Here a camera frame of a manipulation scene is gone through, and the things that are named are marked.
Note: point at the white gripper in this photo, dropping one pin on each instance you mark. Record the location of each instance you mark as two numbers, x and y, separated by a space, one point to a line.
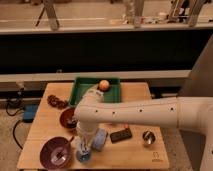
87 132

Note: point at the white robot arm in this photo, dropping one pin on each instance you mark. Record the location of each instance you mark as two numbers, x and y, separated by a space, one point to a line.
186 113

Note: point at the small metal cup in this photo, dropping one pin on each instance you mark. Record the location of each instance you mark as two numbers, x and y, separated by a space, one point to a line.
148 137

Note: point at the dark red small bowl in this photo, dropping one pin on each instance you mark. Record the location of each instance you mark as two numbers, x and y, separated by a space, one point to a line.
67 119

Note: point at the black rectangular remote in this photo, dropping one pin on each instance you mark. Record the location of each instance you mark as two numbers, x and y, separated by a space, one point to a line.
120 135

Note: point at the green plastic tray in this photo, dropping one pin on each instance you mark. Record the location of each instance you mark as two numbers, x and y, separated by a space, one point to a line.
82 84

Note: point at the orange ball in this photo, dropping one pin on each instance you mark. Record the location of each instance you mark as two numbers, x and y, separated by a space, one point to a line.
104 85

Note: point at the blue box on floor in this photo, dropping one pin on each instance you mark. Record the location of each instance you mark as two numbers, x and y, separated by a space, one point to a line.
29 113

